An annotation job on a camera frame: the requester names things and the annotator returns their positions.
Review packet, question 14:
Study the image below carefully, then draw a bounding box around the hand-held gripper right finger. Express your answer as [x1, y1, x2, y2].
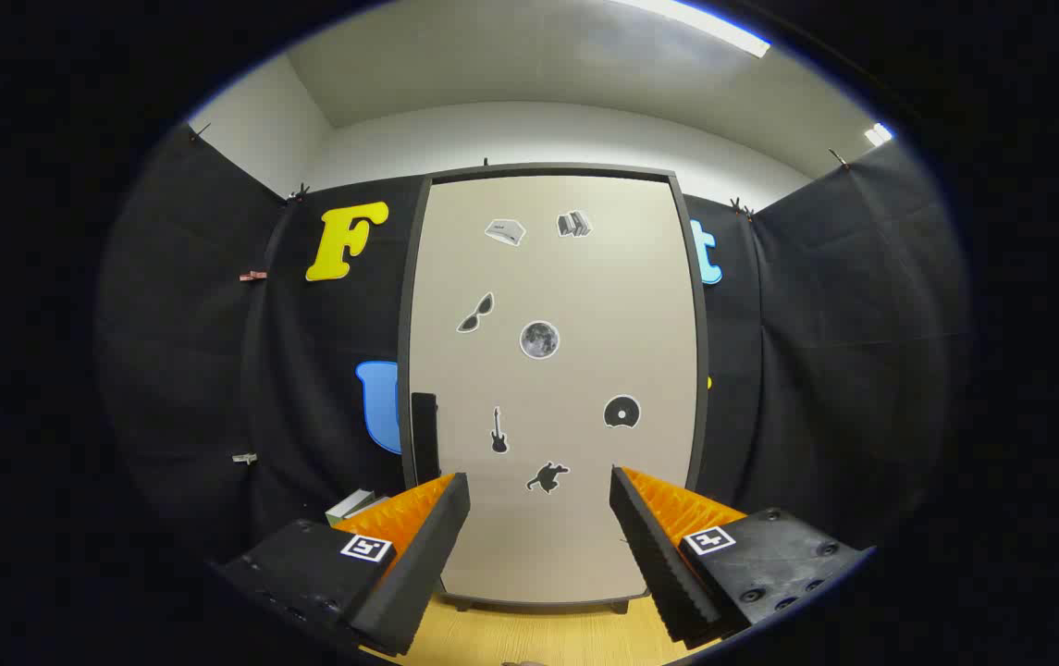
[609, 465, 874, 648]

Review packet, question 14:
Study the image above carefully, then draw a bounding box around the black door handle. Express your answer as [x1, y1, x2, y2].
[411, 392, 442, 487]

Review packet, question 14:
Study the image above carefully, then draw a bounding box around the dark grey cabinet body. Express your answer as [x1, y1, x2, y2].
[397, 164, 710, 613]

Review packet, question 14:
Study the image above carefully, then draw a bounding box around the long ceiling light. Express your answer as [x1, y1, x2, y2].
[612, 0, 770, 58]

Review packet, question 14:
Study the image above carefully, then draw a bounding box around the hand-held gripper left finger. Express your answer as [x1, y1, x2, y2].
[213, 472, 473, 658]

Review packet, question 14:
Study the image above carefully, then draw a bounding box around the green book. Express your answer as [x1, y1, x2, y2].
[326, 488, 377, 526]

